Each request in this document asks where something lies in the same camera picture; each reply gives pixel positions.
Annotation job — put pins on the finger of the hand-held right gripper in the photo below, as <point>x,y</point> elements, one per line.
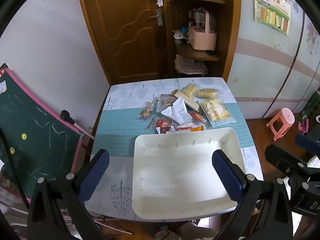
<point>282,157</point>
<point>307,142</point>

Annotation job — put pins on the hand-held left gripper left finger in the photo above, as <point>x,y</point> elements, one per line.
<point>95,175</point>

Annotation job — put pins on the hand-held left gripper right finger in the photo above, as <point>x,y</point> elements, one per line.
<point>227,177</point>

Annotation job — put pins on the white rectangular tray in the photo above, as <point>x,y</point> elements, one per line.
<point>180,175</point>

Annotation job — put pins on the orange snack packet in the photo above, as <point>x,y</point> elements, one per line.
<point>195,129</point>

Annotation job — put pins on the large clear yellow snack packet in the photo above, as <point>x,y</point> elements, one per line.
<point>215,110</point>

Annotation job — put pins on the small slim snack packet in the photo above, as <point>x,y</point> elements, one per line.
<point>150,123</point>

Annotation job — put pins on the clear nut snack packet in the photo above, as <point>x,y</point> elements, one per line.
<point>145,112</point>

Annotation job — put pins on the white snack packet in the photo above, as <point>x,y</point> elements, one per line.
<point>180,111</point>

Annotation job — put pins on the dark red snack packet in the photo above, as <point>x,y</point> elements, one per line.
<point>162,125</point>

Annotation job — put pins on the yellow crispy bar packet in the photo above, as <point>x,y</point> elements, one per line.
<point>207,93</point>

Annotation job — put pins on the long beige bar packet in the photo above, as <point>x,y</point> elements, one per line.
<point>186,100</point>

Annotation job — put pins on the yellow round puffs packet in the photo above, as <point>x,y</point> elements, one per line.
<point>190,91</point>

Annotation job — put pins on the dark snack clear packet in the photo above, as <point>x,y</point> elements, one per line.
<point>165,100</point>

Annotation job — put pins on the pink toy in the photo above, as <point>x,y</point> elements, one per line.
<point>303,126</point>

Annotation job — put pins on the pink plastic stool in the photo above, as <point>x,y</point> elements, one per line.
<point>282,117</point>

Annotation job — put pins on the green box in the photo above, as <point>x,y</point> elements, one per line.
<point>311,105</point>

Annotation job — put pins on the teal and white printed tablecloth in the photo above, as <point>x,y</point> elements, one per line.
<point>120,130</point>

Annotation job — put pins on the black easel knob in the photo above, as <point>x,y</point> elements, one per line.
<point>66,116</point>

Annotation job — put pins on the person's beige trousers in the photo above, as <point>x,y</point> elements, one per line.
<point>187,232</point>

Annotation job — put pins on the white floral wardrobe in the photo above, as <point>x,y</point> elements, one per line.
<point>270,67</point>

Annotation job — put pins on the folded papers pile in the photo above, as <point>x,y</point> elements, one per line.
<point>190,65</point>

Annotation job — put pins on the wooden corner shelf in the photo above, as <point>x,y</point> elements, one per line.
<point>230,30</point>

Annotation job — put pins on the pink basket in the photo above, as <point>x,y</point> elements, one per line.
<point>202,38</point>

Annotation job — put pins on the small toys cluster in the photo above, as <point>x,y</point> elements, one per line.
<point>180,33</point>

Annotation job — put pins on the brown wooden door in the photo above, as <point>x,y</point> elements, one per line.
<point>120,17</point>

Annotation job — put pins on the white door latch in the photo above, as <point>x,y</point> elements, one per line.
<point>159,1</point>

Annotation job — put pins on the green chalkboard pink frame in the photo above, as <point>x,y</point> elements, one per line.
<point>37,130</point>

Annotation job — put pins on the wall poster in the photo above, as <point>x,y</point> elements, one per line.
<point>272,7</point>

